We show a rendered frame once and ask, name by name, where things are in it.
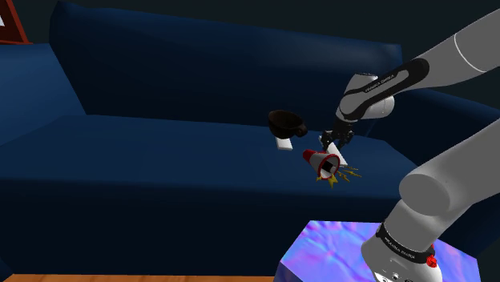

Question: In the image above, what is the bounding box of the red framed wall picture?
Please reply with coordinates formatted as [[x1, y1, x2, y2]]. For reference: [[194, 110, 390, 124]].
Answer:
[[0, 0, 33, 45]]

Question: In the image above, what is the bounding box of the dark blue sofa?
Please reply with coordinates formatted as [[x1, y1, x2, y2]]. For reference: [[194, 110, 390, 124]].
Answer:
[[0, 0, 500, 276]]

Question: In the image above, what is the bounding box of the red and white megaphone toy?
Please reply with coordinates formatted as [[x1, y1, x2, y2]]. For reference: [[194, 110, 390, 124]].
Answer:
[[302, 148, 363, 190]]

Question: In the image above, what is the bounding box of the small white flat block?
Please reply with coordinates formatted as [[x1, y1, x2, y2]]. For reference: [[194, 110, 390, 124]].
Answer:
[[274, 135, 294, 152]]

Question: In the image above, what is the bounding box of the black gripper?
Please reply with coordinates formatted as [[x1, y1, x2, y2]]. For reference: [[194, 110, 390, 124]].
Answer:
[[321, 118, 356, 152]]

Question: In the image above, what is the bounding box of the dark brown cup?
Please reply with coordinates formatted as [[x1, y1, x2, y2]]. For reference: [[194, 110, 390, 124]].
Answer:
[[267, 109, 308, 139]]

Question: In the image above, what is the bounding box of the iridescent purple robot stand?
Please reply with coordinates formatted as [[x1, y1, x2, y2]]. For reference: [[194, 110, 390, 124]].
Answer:
[[272, 220, 482, 282]]

